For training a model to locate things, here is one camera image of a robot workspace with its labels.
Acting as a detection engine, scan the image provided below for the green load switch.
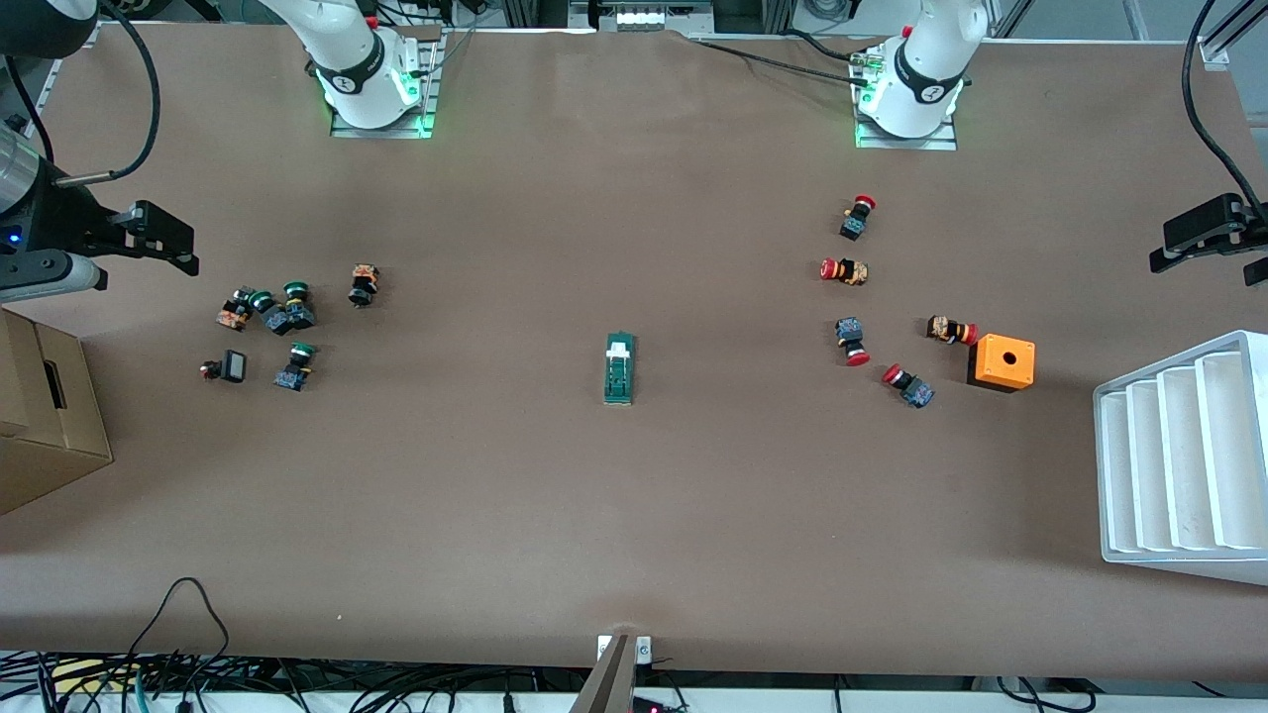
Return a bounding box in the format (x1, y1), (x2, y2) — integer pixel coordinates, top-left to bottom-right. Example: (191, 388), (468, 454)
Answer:
(603, 332), (637, 407)

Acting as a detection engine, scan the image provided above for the green pushbutton blue block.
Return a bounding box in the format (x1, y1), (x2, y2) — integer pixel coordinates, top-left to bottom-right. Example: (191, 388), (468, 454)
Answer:
(248, 289), (291, 337)
(273, 342), (318, 393)

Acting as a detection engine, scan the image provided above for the aluminium table edge profile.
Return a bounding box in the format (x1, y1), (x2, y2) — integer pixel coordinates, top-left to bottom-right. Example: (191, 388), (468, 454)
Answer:
(30, 22), (105, 140)

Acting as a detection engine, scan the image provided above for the brown cardboard box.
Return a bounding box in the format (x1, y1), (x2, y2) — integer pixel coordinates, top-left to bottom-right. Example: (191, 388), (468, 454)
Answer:
(0, 307), (114, 516)

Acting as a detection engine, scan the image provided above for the white slotted tray rack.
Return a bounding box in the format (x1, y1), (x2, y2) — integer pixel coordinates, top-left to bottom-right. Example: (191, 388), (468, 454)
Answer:
(1093, 330), (1268, 587)

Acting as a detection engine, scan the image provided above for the red emergency button blue block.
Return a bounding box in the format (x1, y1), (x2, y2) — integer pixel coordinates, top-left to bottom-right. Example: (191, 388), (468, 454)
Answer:
(834, 317), (872, 368)
(881, 362), (936, 410)

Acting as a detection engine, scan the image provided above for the red emergency button black block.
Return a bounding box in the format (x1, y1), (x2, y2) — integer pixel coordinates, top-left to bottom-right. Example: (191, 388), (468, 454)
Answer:
(839, 194), (878, 242)

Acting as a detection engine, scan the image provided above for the white power strip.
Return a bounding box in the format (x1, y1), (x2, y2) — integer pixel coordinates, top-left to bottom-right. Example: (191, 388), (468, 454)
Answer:
(614, 5), (687, 30)

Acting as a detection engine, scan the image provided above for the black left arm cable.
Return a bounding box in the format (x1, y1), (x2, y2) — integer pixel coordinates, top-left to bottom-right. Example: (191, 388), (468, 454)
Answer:
(1182, 0), (1268, 224)

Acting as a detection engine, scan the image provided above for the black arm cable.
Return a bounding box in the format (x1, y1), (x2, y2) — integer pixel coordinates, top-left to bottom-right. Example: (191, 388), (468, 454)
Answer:
(1182, 0), (1268, 224)
(5, 0), (162, 189)

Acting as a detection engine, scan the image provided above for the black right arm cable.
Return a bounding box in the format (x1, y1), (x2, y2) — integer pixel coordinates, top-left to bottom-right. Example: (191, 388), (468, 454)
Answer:
(5, 0), (162, 189)

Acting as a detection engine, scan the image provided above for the orange button enclosure box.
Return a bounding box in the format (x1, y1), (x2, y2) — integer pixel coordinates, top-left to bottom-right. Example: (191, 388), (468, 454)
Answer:
(966, 334), (1037, 394)

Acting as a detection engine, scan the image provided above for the aluminium arm base plate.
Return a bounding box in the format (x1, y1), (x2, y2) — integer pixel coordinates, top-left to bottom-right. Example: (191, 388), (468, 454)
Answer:
(330, 28), (444, 140)
(852, 40), (960, 152)

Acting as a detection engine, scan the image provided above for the black looped cable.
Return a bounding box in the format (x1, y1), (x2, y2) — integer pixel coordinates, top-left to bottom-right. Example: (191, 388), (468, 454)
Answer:
(127, 577), (232, 686)

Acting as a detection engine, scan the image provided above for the black cable bundle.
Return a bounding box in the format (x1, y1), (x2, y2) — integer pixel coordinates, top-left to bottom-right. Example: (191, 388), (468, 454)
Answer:
(0, 649), (595, 713)

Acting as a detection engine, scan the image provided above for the black base supply cable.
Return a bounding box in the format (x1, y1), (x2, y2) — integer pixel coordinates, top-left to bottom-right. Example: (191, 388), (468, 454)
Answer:
(691, 32), (878, 88)

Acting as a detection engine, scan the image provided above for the grey camera mounting bar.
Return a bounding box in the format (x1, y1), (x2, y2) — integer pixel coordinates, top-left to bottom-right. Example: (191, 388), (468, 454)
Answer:
(569, 634), (641, 713)

